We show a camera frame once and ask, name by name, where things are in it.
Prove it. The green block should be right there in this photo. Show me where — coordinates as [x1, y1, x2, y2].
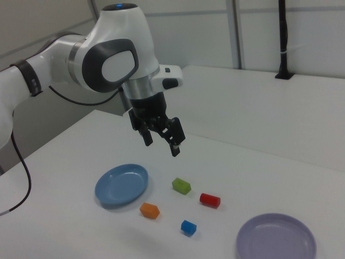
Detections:
[171, 177, 192, 195]

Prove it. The purple plate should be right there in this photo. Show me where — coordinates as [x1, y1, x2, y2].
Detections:
[236, 213, 318, 259]

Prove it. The red cylinder block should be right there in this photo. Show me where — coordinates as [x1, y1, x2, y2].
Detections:
[199, 193, 222, 209]

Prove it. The blue plate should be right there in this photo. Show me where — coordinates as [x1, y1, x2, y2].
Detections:
[94, 163, 150, 210]

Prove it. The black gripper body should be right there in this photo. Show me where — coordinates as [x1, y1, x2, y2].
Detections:
[129, 93, 169, 126]

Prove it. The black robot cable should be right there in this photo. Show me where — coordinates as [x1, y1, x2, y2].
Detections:
[0, 85, 123, 216]

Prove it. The black clamped pole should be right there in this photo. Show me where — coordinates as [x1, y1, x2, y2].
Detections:
[274, 0, 294, 80]

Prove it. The blue block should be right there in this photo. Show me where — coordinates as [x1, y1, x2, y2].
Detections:
[180, 220, 197, 237]

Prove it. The orange block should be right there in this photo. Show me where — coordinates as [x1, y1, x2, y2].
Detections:
[139, 202, 161, 219]

